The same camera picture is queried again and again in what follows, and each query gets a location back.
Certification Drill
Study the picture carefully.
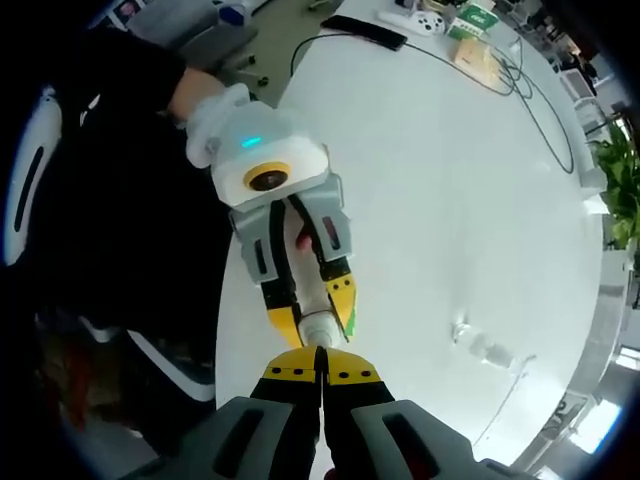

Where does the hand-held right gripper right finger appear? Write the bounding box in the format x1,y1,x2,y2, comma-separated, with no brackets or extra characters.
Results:
322,348,531,480

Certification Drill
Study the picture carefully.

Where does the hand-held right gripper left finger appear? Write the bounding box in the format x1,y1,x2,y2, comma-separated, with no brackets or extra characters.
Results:
119,347,322,480

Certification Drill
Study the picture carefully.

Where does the white pump bottle red label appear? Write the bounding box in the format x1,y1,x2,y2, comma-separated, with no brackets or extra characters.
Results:
284,205,351,349

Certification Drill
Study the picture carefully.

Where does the narrow clear pump cover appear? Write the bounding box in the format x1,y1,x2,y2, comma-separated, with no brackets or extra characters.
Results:
479,339,516,370

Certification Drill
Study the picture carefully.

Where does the white office chair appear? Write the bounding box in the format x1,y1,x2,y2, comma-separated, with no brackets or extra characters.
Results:
82,314,217,402

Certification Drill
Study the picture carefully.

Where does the person's black shirt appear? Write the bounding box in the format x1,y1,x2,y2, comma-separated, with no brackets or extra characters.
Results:
44,27,236,351

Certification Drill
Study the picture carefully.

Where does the white game controller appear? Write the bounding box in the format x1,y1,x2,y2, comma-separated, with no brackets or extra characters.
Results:
409,12,447,38

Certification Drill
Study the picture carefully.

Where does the beige tissue box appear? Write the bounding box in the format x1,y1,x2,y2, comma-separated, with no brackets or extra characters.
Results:
452,38,504,84

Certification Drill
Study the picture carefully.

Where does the white worn device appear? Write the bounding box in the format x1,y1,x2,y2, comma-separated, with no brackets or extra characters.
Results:
2,87,65,267

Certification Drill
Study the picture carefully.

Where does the green box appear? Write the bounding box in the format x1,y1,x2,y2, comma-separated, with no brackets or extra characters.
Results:
446,2,500,41

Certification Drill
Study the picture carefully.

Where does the green plant in white pot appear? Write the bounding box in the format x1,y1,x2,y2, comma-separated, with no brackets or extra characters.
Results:
579,119,640,251

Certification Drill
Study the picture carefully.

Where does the black charging cable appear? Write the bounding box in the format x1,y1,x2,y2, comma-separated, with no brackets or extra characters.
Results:
290,30,331,104

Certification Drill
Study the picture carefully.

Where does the black table cable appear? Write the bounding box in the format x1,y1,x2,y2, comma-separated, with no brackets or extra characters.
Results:
492,37,577,175

